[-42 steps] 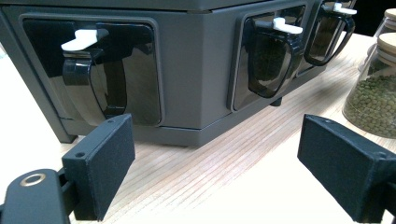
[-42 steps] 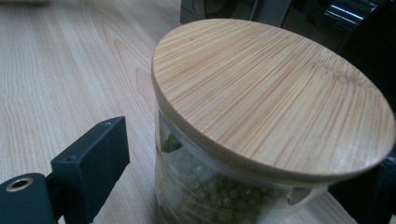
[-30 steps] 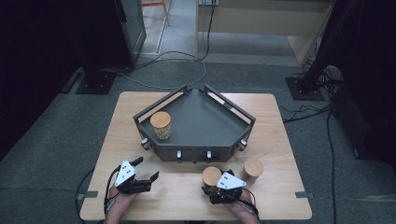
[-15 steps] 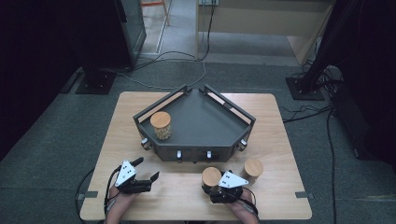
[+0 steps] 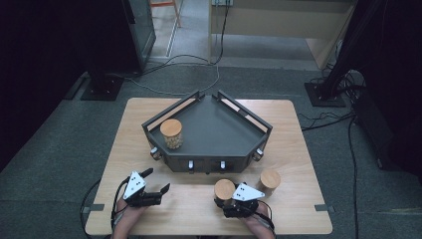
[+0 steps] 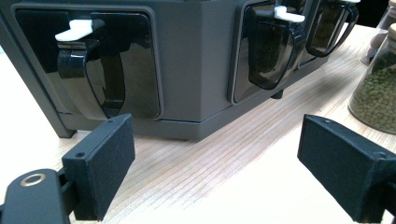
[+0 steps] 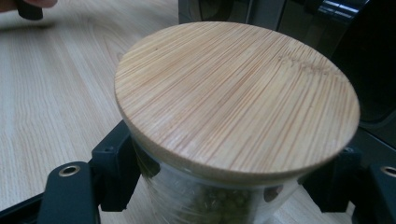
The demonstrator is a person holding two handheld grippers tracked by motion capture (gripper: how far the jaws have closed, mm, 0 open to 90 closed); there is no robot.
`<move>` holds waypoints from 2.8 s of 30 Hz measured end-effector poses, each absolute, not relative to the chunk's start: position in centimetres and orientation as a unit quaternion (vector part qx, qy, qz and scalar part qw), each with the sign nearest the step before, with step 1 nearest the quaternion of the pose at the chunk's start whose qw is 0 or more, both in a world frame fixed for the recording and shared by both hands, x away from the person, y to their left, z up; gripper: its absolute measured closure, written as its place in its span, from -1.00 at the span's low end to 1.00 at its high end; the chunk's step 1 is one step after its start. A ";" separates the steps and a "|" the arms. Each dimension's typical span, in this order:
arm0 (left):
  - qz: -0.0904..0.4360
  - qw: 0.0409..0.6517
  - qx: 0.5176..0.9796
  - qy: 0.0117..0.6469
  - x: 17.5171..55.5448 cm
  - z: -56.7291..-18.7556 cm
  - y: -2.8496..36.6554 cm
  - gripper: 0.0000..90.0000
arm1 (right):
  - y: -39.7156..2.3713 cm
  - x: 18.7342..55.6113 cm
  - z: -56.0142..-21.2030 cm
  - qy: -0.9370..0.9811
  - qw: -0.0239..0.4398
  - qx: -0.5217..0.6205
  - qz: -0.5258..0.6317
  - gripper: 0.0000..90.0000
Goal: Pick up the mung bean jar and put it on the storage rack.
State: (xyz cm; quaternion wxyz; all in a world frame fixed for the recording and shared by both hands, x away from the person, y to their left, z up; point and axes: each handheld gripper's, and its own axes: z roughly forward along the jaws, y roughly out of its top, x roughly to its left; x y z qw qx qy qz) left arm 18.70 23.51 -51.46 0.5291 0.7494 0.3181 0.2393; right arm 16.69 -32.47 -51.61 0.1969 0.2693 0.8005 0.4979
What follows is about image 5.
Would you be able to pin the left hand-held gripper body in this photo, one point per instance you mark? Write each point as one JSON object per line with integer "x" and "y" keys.
{"x": 134, "y": 186}

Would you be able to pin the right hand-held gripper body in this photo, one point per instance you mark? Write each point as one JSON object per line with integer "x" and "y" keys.
{"x": 247, "y": 193}

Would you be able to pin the wooden-lid jar of green beans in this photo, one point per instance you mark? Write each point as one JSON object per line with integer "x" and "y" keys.
{"x": 224, "y": 189}

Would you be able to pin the wooden-lid jar of white contents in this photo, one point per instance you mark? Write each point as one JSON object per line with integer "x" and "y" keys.
{"x": 269, "y": 179}

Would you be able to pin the wooden-lid jar of pale nuts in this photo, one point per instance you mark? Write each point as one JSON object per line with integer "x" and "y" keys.
{"x": 171, "y": 128}

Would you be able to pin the black corner shelf rack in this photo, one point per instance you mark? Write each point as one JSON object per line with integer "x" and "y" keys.
{"x": 215, "y": 129}

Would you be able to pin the person's right hand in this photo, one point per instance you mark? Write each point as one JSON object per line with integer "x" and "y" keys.
{"x": 253, "y": 218}

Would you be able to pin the person's left hand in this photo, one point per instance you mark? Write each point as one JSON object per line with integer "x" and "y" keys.
{"x": 129, "y": 214}

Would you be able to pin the grey tape marker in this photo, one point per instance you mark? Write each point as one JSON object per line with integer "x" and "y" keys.
{"x": 96, "y": 207}
{"x": 323, "y": 208}

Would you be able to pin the black equipment case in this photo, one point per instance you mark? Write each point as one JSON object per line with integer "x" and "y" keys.
{"x": 375, "y": 132}

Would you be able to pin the dark glass-sided cabinet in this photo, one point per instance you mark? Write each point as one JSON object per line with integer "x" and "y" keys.
{"x": 142, "y": 30}

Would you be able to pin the black curtain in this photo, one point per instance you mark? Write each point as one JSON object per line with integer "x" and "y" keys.
{"x": 398, "y": 40}
{"x": 40, "y": 49}

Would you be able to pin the light wooden cabinet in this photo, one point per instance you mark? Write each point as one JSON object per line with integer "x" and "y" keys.
{"x": 282, "y": 20}

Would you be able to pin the orange wooden stool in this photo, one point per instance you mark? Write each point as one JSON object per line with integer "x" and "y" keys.
{"x": 162, "y": 3}

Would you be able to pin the white power strip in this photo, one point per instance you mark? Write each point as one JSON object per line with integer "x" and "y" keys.
{"x": 222, "y": 2}

